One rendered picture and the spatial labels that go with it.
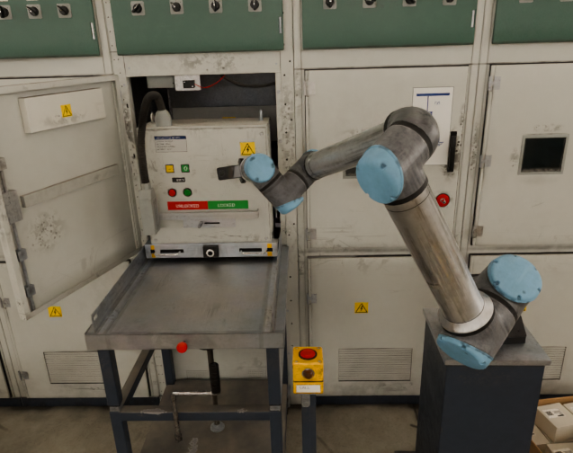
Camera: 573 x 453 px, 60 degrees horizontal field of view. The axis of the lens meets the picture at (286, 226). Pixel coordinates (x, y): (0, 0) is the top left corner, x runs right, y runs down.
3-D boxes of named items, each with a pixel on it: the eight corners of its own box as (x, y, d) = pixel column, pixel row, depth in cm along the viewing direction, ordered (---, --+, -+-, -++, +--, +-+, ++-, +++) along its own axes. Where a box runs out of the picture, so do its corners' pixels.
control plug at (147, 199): (156, 235, 188) (150, 190, 182) (143, 235, 189) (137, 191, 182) (161, 228, 196) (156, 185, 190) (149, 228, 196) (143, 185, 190)
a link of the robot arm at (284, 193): (313, 191, 161) (288, 164, 158) (290, 216, 156) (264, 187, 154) (300, 196, 169) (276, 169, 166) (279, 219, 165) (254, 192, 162)
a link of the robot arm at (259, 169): (261, 190, 154) (239, 166, 152) (255, 190, 166) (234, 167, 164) (282, 170, 155) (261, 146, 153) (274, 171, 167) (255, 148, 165)
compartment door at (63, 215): (12, 317, 166) (-46, 89, 140) (132, 247, 221) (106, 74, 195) (27, 321, 164) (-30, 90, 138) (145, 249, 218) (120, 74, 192)
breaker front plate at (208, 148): (271, 245, 200) (265, 127, 183) (151, 247, 201) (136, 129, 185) (271, 244, 201) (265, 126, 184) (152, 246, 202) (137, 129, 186)
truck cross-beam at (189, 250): (278, 256, 201) (277, 243, 199) (146, 258, 203) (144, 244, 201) (278, 251, 205) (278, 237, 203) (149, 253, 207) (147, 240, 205)
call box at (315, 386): (323, 395, 131) (323, 362, 128) (293, 395, 131) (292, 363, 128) (322, 376, 139) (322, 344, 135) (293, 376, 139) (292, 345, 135)
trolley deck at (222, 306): (284, 348, 153) (283, 331, 151) (86, 350, 156) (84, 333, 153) (289, 258, 217) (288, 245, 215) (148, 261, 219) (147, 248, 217)
